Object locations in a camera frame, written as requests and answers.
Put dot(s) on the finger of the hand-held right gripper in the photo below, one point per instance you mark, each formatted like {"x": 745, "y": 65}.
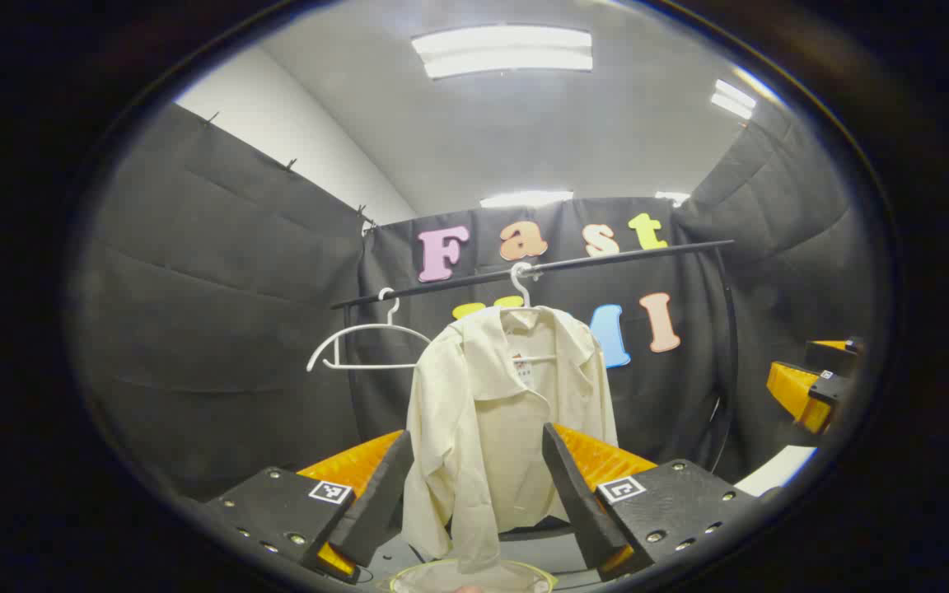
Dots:
{"x": 833, "y": 389}
{"x": 829, "y": 356}

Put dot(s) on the ceiling light panel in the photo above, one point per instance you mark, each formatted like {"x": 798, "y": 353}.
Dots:
{"x": 524, "y": 198}
{"x": 732, "y": 99}
{"x": 503, "y": 51}

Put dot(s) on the cream collared shirt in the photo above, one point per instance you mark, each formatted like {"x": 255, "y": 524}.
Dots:
{"x": 483, "y": 428}

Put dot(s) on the black metal clothes rack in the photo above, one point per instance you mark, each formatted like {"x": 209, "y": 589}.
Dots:
{"x": 606, "y": 262}

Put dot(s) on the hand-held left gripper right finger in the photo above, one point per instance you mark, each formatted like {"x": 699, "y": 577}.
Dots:
{"x": 582, "y": 511}

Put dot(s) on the white paper clothing tag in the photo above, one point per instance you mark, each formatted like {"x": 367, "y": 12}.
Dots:
{"x": 521, "y": 368}

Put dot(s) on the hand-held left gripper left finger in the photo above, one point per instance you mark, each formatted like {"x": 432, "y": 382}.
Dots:
{"x": 380, "y": 502}

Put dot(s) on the black backdrop cloth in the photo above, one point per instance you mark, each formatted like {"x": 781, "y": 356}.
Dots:
{"x": 219, "y": 329}

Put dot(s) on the white plastic clothes hanger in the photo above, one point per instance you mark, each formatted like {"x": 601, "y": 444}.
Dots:
{"x": 371, "y": 366}
{"x": 525, "y": 298}

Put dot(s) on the white flat panel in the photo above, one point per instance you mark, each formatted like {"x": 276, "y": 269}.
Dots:
{"x": 775, "y": 471}

